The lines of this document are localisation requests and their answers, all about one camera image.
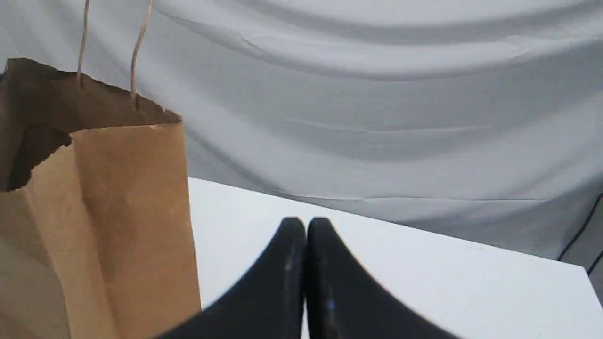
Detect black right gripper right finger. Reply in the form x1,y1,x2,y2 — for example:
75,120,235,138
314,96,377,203
306,218,454,339

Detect grey backdrop cloth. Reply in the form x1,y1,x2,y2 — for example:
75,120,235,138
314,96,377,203
0,0,603,262

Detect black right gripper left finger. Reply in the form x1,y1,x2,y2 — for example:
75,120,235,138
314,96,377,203
162,217,306,339

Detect brown paper bag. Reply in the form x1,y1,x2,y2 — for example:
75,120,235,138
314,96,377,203
0,0,202,339

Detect black cables at right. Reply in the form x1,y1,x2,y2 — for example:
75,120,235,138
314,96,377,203
558,193,603,276

